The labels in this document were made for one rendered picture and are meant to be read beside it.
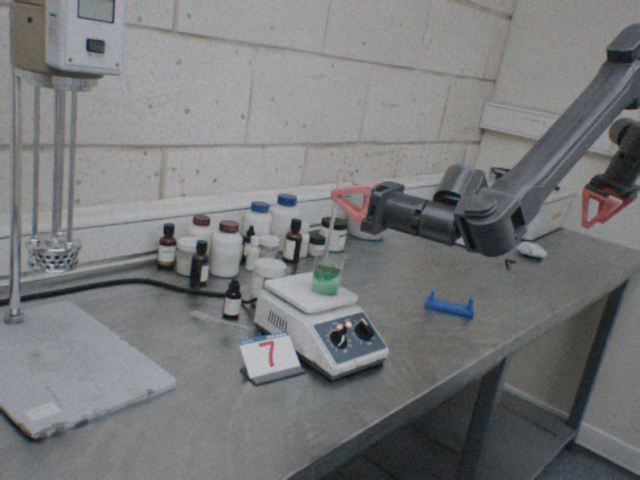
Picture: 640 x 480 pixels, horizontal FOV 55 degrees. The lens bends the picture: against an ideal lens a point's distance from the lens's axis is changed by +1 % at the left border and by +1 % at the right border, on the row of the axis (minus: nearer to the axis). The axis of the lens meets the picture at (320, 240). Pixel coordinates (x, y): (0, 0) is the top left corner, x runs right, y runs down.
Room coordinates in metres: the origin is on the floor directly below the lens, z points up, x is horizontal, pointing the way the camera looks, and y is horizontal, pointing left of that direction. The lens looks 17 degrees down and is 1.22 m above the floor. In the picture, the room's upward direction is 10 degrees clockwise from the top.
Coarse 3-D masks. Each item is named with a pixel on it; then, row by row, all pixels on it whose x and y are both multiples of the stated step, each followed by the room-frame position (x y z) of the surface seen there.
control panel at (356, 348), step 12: (360, 312) 0.93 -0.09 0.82; (324, 324) 0.87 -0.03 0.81; (336, 324) 0.88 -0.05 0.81; (324, 336) 0.84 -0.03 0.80; (348, 336) 0.87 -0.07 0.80; (372, 336) 0.90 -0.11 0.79; (336, 348) 0.84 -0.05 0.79; (348, 348) 0.85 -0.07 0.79; (360, 348) 0.86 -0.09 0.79; (372, 348) 0.87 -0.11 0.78; (384, 348) 0.89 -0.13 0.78; (336, 360) 0.82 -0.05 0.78; (348, 360) 0.83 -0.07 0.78
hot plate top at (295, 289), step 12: (300, 276) 0.99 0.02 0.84; (276, 288) 0.92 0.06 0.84; (288, 288) 0.93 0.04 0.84; (300, 288) 0.94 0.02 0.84; (288, 300) 0.89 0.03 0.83; (300, 300) 0.89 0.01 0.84; (312, 300) 0.90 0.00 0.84; (324, 300) 0.90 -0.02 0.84; (336, 300) 0.91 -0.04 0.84; (348, 300) 0.92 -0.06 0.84; (312, 312) 0.87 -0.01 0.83
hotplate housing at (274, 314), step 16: (272, 304) 0.91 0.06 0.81; (288, 304) 0.91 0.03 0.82; (352, 304) 0.95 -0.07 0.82; (256, 320) 0.93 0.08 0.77; (272, 320) 0.91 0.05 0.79; (288, 320) 0.88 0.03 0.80; (304, 320) 0.86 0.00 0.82; (320, 320) 0.87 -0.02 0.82; (304, 336) 0.85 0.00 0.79; (304, 352) 0.85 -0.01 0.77; (320, 352) 0.83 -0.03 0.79; (384, 352) 0.89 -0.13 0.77; (320, 368) 0.83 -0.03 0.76; (336, 368) 0.81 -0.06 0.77; (352, 368) 0.83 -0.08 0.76
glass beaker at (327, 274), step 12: (324, 252) 0.96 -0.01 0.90; (336, 252) 0.96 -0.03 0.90; (324, 264) 0.91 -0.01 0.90; (336, 264) 0.92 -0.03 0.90; (312, 276) 0.93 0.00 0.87; (324, 276) 0.91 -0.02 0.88; (336, 276) 0.92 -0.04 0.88; (312, 288) 0.92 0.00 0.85; (324, 288) 0.91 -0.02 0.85; (336, 288) 0.92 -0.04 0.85
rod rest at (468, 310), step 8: (432, 288) 1.19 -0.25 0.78; (432, 296) 1.17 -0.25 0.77; (472, 296) 1.18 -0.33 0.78; (432, 304) 1.17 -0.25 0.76; (440, 304) 1.17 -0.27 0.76; (448, 304) 1.18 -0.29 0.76; (456, 304) 1.19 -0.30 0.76; (472, 304) 1.16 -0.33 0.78; (456, 312) 1.16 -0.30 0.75; (464, 312) 1.16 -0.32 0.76; (472, 312) 1.16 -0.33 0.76
